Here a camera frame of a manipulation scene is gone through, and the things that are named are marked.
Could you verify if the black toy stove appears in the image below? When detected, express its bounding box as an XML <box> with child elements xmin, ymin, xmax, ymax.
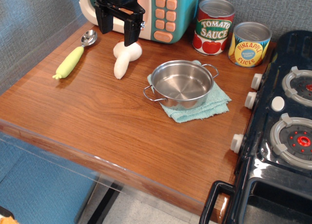
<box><xmin>200</xmin><ymin>30</ymin><xmax>312</xmax><ymax>224</ymax></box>

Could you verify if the light blue folded cloth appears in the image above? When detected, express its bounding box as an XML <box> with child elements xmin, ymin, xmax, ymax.
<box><xmin>147</xmin><ymin>61</ymin><xmax>231</xmax><ymax>123</ymax></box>

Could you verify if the pineapple slices can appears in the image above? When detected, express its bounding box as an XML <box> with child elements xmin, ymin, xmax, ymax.
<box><xmin>228</xmin><ymin>21</ymin><xmax>272</xmax><ymax>67</ymax></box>

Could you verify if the white plush mushroom toy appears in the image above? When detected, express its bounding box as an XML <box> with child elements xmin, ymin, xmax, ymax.
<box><xmin>113</xmin><ymin>40</ymin><xmax>142</xmax><ymax>80</ymax></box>

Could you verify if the steel pot with handles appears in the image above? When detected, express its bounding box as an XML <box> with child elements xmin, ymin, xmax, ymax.
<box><xmin>143</xmin><ymin>60</ymin><xmax>219</xmax><ymax>110</ymax></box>

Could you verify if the orange plush toy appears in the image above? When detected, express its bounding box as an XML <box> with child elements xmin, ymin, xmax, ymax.
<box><xmin>0</xmin><ymin>206</ymin><xmax>19</xmax><ymax>224</ymax></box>

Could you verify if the teal toy microwave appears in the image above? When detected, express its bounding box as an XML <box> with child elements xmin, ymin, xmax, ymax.
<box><xmin>77</xmin><ymin>0</ymin><xmax>200</xmax><ymax>44</ymax></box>

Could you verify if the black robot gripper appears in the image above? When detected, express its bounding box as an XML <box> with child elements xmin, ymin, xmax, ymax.
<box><xmin>95</xmin><ymin>0</ymin><xmax>145</xmax><ymax>47</ymax></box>

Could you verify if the tomato sauce can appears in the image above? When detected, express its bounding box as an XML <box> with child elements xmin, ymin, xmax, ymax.
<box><xmin>193</xmin><ymin>0</ymin><xmax>235</xmax><ymax>55</ymax></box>

